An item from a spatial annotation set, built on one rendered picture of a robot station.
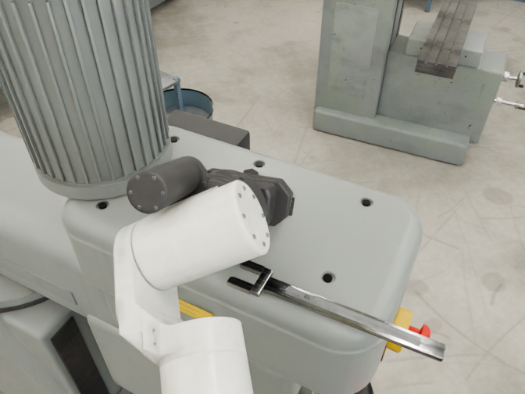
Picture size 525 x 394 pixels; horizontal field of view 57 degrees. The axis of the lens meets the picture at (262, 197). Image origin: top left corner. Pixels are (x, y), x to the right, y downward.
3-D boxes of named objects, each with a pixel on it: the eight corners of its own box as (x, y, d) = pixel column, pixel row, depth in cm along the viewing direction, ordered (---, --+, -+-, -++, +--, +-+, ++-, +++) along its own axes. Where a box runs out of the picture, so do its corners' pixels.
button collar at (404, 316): (408, 327, 71) (416, 303, 67) (396, 361, 67) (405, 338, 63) (394, 322, 71) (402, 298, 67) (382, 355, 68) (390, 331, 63)
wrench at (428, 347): (447, 340, 51) (448, 335, 51) (439, 371, 49) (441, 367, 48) (242, 261, 59) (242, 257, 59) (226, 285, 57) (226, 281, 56)
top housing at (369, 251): (412, 273, 78) (436, 200, 67) (358, 421, 61) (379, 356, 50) (169, 184, 94) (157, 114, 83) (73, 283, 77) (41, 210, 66)
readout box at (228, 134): (254, 196, 123) (253, 127, 109) (237, 219, 117) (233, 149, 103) (187, 173, 130) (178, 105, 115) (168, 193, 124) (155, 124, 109)
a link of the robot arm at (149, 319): (233, 209, 45) (260, 356, 38) (152, 241, 47) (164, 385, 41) (197, 179, 40) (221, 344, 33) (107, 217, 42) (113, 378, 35)
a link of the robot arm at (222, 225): (289, 236, 48) (266, 278, 37) (196, 270, 51) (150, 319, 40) (243, 130, 47) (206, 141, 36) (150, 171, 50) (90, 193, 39)
